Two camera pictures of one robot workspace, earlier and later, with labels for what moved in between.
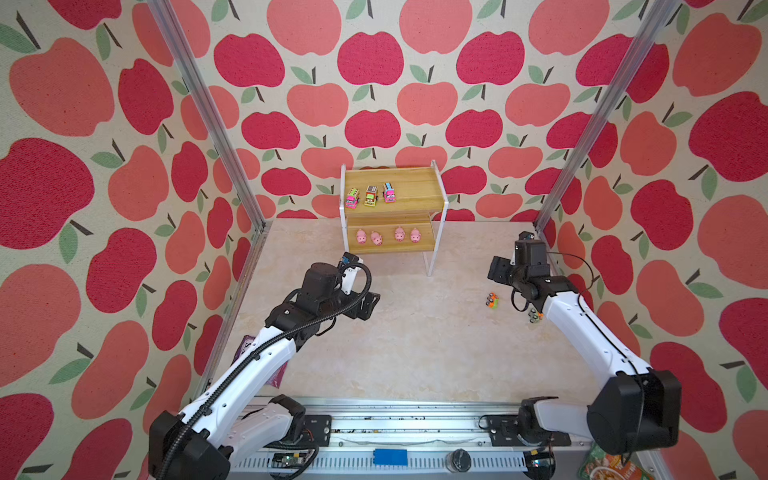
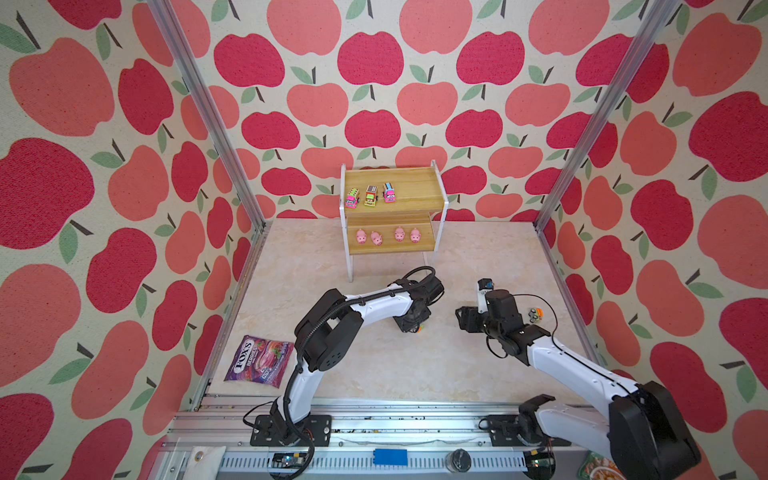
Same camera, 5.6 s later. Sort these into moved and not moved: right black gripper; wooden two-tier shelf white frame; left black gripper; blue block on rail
Moved: left black gripper; right black gripper
Not moved: blue block on rail; wooden two-tier shelf white frame
